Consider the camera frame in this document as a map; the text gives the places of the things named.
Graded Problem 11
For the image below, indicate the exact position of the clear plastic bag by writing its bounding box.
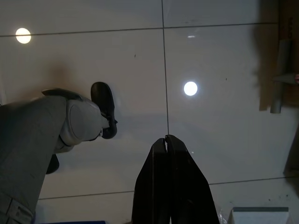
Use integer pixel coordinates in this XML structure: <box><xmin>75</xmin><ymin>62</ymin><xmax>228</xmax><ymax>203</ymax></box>
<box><xmin>218</xmin><ymin>209</ymin><xmax>234</xmax><ymax>224</ymax></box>

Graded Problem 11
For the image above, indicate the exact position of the black robot right foot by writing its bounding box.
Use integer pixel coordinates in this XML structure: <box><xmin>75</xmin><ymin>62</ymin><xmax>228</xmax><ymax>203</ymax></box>
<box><xmin>90</xmin><ymin>81</ymin><xmax>118</xmax><ymax>140</ymax></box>

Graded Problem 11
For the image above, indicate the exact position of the black robot foot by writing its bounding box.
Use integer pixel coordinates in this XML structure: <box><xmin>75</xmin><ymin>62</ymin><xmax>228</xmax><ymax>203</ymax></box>
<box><xmin>46</xmin><ymin>154</ymin><xmax>60</xmax><ymax>175</ymax></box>
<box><xmin>90</xmin><ymin>81</ymin><xmax>118</xmax><ymax>140</ymax></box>

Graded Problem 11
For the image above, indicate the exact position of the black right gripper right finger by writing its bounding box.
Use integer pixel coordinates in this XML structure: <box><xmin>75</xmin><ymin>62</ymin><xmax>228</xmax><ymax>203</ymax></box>
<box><xmin>164</xmin><ymin>134</ymin><xmax>221</xmax><ymax>224</ymax></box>

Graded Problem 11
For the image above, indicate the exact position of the grey metal tube frame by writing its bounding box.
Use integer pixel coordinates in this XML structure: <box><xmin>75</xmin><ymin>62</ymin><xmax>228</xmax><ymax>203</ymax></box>
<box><xmin>270</xmin><ymin>39</ymin><xmax>299</xmax><ymax>115</ymax></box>

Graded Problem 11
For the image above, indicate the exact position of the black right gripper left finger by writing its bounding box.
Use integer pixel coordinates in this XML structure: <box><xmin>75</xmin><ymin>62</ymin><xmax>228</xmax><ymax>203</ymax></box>
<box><xmin>131</xmin><ymin>137</ymin><xmax>172</xmax><ymax>224</ymax></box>

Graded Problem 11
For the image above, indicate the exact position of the white plastic box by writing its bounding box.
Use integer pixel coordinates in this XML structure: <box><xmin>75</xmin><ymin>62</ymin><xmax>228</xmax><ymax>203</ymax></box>
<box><xmin>231</xmin><ymin>206</ymin><xmax>292</xmax><ymax>224</ymax></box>

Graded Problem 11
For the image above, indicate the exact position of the black robot left foot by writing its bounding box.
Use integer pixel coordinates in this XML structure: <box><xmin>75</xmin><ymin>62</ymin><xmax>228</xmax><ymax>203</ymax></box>
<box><xmin>46</xmin><ymin>154</ymin><xmax>60</xmax><ymax>175</ymax></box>

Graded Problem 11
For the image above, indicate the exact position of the brown wooden board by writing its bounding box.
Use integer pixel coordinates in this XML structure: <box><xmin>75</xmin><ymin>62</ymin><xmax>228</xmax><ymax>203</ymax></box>
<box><xmin>253</xmin><ymin>0</ymin><xmax>299</xmax><ymax>112</ymax></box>

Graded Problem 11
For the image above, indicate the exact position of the brown wooden furniture panel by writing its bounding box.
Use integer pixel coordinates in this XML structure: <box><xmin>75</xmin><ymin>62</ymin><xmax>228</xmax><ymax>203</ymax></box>
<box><xmin>283</xmin><ymin>121</ymin><xmax>299</xmax><ymax>179</ymax></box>

